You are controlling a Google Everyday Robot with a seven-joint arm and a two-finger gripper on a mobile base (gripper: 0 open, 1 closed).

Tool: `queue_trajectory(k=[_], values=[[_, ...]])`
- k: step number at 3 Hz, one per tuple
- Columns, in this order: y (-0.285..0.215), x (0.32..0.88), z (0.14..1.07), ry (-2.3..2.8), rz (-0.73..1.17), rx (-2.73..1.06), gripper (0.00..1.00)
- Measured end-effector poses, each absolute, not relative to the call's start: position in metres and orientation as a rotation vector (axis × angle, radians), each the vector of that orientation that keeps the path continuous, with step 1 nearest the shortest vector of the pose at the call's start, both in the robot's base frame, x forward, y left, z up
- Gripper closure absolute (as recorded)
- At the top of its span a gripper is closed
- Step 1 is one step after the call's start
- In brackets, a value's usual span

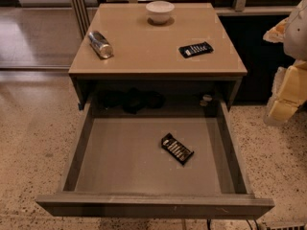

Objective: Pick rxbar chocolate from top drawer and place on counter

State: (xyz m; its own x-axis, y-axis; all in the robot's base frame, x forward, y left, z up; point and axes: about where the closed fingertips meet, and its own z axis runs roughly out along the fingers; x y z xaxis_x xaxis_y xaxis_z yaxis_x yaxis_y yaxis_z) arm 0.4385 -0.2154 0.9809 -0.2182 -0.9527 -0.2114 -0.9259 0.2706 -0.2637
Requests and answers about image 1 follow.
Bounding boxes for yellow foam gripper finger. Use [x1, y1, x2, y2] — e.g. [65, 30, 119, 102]
[264, 60, 307, 126]

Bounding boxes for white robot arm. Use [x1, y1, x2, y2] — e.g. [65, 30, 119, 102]
[263, 0, 307, 126]

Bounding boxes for black snack bar on counter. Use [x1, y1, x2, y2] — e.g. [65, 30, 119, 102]
[178, 41, 214, 58]

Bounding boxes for brown cabinet with counter top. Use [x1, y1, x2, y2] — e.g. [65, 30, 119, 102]
[69, 3, 247, 106]

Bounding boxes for power strip on floor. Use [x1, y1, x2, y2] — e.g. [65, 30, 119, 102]
[259, 221, 307, 230]

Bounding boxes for white ceramic bowl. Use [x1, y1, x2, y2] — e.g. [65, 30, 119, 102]
[146, 1, 175, 24]

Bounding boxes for silver metal can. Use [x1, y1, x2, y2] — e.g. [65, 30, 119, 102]
[88, 31, 113, 59]

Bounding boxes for black cables on floor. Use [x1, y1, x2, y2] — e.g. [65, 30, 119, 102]
[205, 218, 262, 230]

